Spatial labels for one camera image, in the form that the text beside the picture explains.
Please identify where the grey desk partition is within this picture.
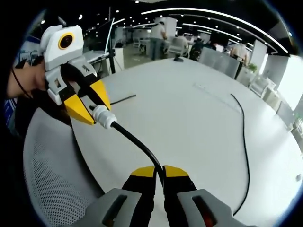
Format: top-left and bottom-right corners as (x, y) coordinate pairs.
(198, 47), (240, 79)

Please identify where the black tripod stand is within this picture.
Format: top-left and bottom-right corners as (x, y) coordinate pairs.
(94, 17), (124, 74)

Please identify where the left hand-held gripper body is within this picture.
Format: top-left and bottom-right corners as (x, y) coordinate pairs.
(39, 24), (84, 72)

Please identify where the grey mesh office chair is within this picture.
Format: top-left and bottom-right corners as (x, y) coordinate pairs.
(23, 107), (106, 227)

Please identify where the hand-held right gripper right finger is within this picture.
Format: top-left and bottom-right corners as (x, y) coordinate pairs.
(162, 165), (240, 227)

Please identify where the white table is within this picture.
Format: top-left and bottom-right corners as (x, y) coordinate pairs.
(71, 57), (303, 227)

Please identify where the thick black cable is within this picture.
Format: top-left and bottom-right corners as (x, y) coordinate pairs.
(62, 63), (167, 198)

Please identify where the thin black cable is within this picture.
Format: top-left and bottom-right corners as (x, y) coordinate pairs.
(230, 93), (251, 216)

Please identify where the person's body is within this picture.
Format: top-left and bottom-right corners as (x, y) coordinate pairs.
(0, 55), (73, 145)

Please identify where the white plastic cable gland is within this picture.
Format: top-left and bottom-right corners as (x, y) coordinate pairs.
(91, 105), (117, 129)

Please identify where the short dark cable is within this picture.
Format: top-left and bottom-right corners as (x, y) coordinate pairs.
(110, 94), (137, 105)

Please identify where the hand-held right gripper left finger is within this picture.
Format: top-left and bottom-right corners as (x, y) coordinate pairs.
(86, 165), (158, 227)

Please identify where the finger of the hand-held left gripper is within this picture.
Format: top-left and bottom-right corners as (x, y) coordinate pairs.
(44, 64), (96, 125)
(67, 57), (112, 112)

